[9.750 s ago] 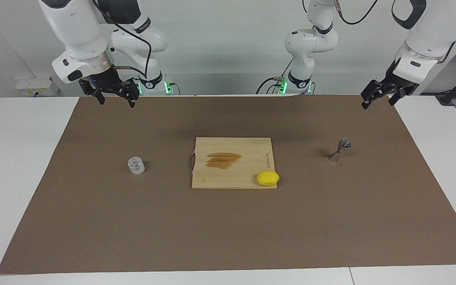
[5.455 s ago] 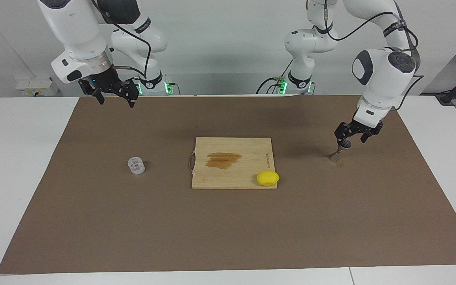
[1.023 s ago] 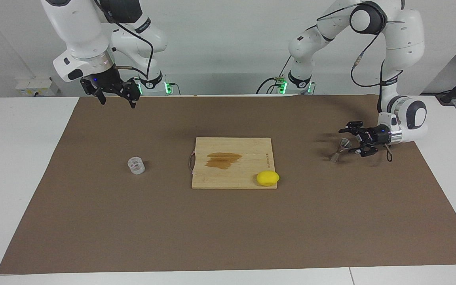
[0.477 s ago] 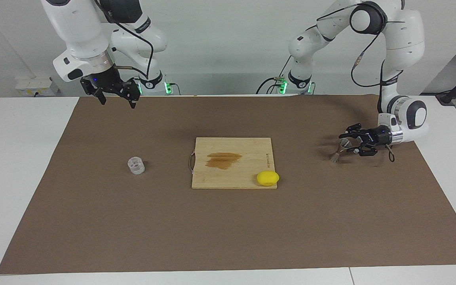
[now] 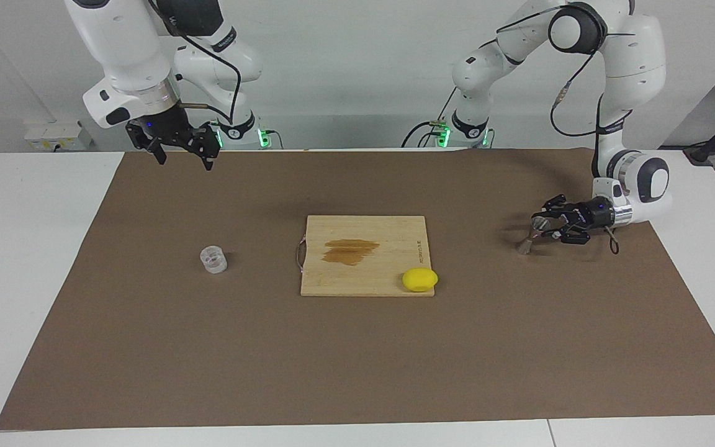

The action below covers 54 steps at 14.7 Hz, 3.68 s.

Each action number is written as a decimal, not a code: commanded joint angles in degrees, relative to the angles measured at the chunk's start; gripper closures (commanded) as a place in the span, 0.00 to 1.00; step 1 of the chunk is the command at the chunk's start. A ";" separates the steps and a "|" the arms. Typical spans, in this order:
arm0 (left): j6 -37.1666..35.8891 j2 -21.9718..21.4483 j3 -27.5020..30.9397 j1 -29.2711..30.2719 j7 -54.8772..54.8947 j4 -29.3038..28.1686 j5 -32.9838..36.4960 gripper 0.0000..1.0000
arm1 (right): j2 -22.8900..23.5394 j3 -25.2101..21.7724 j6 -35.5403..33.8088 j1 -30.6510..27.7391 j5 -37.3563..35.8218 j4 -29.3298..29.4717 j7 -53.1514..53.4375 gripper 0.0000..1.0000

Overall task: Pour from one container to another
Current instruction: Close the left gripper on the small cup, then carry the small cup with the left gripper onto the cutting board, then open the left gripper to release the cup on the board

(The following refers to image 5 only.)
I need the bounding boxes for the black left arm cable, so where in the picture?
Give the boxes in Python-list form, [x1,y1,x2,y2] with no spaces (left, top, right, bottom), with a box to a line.
[495,5,637,255]

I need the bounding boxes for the wooden cutting board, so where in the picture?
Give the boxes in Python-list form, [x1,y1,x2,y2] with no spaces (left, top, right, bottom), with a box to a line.
[295,215,436,297]

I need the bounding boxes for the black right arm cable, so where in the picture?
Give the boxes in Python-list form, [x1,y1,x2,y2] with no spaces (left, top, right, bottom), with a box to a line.
[146,0,241,123]

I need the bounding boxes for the white wall socket box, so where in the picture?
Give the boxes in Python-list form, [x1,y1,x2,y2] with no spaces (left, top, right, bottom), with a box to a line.
[24,121,94,151]

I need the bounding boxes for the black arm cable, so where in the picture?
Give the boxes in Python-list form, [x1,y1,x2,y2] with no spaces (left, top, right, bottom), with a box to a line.
[146,0,241,123]
[495,5,637,255]

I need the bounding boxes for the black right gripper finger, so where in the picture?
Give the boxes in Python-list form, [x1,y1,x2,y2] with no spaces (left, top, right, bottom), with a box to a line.
[187,124,220,171]
[125,121,167,165]

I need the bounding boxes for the clear glass cup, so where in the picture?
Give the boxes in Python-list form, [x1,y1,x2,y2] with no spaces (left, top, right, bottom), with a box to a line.
[200,246,228,274]

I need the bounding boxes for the yellow lemon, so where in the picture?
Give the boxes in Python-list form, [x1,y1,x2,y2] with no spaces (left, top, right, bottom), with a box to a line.
[402,268,439,292]

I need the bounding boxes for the black left base cables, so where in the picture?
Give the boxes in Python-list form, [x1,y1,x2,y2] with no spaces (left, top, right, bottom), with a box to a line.
[401,87,459,148]

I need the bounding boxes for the brown table mat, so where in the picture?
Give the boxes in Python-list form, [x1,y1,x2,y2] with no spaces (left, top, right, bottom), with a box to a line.
[0,149,715,430]

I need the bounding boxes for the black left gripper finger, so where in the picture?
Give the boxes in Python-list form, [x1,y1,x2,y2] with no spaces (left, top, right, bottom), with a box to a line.
[531,194,582,222]
[541,225,589,245]

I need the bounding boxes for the metal jigger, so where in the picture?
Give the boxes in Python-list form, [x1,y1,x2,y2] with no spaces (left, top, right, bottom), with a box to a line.
[515,214,551,256]

